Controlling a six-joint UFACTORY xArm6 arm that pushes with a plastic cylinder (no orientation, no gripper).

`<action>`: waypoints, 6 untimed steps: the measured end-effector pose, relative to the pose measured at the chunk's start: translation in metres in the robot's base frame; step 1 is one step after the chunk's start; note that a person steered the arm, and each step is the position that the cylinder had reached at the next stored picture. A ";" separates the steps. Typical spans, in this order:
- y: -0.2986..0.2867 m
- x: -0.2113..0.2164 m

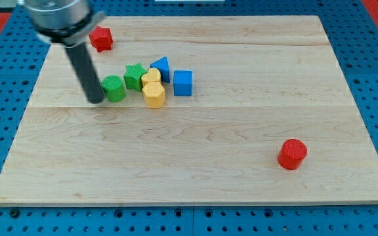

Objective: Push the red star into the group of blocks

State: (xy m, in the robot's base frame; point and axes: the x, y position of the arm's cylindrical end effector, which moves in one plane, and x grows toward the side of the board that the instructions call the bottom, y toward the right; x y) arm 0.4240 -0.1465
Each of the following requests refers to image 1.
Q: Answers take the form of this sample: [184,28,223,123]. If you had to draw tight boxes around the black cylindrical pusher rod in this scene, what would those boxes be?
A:
[65,43,105,104]

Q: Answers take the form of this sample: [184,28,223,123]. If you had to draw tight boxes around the red star block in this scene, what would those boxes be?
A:
[89,26,113,52]

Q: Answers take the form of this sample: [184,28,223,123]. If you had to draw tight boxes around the green star block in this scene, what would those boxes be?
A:
[124,63,148,92]

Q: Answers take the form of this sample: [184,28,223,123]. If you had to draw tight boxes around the green cylinder block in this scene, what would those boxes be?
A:
[102,75,126,102]

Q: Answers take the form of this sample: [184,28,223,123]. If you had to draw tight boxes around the yellow hexagon block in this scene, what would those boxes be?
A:
[142,82,165,108]

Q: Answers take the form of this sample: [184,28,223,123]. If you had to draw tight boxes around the yellow heart block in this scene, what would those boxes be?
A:
[141,68,161,87]

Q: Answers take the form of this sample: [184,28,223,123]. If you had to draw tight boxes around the blue triangle block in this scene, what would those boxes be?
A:
[150,56,171,83]

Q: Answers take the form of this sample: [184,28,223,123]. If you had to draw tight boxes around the blue cube block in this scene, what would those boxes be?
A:
[173,70,193,96]

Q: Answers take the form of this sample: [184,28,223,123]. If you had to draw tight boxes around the light wooden board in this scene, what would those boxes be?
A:
[0,16,378,207]

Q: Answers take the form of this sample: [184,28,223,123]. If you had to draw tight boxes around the red cylinder block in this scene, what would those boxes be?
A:
[277,139,308,170]

